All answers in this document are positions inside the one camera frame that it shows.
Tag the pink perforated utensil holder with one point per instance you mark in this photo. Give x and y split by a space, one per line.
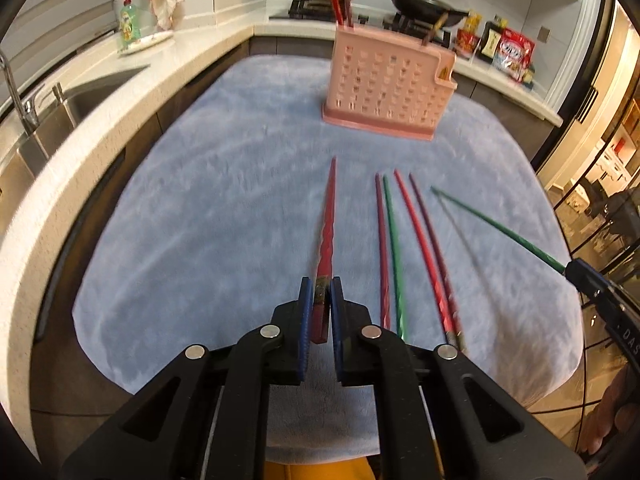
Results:
380 120

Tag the purple chopstick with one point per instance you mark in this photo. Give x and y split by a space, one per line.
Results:
436 260
435 30

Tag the grey wall outlet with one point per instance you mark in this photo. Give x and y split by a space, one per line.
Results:
544 34

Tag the red cereal bag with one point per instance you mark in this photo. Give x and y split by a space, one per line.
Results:
515 55

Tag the red instant noodle cup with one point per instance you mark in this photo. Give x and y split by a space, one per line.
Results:
465 42

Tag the dark red chopstick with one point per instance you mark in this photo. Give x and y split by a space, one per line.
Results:
381 250
347 5
327 230

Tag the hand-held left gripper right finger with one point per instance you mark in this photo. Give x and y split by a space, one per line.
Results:
336 330

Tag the yellow chair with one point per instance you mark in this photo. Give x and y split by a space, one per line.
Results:
320 471

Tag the chrome kitchen faucet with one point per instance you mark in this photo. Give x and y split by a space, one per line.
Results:
17 95

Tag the person's right hand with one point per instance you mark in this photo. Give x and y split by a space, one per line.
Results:
605 420

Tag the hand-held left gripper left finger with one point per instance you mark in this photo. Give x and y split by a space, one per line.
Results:
302 330

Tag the green chopstick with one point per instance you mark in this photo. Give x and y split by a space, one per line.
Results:
394 260
500 228

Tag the yellow food packet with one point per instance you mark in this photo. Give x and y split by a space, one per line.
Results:
472 21

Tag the black framed glass door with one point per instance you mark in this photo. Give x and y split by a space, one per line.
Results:
590 160

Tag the stainless steel sink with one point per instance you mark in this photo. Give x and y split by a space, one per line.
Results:
85 105

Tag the white oval dish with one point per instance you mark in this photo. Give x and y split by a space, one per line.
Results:
147 41

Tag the chrome soap dispenser pump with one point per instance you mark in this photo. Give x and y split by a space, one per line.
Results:
59 97

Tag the white window blinds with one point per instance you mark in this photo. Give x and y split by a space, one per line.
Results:
55 10

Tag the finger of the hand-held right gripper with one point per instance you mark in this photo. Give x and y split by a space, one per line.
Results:
582 275

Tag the blue fleece table cloth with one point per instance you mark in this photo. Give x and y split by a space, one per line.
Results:
225 210

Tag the green dish soap bottle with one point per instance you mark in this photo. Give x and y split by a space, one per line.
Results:
130 22

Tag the dark soy sauce bottle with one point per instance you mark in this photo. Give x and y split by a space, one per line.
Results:
490 39

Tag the black gas stove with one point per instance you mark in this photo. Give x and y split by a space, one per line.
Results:
305 9

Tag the black wok with lid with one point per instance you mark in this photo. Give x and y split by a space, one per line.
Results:
420 7

